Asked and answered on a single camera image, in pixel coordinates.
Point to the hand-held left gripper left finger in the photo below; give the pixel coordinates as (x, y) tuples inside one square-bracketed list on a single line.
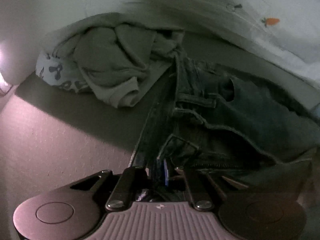
[(136, 177)]

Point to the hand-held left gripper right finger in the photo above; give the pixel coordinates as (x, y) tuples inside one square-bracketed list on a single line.
[(165, 173)]

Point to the blue denim jeans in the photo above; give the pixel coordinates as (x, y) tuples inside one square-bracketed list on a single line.
[(250, 120)]

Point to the grey printed shirt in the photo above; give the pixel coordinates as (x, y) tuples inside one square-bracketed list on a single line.
[(107, 62)]

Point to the carrot printed white sheet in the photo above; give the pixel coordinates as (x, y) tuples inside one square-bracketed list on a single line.
[(250, 0)]

